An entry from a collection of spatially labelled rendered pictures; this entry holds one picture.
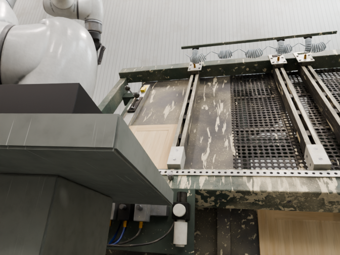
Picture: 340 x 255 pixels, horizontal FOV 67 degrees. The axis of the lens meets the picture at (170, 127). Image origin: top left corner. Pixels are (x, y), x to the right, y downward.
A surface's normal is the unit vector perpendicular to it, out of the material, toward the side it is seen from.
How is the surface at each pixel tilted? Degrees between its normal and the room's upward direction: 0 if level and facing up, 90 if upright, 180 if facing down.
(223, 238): 90
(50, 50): 89
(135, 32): 90
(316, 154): 56
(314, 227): 90
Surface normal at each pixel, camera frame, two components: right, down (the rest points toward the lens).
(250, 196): -0.17, 0.56
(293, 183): -0.15, -0.83
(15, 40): 0.25, -0.35
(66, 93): -0.12, -0.38
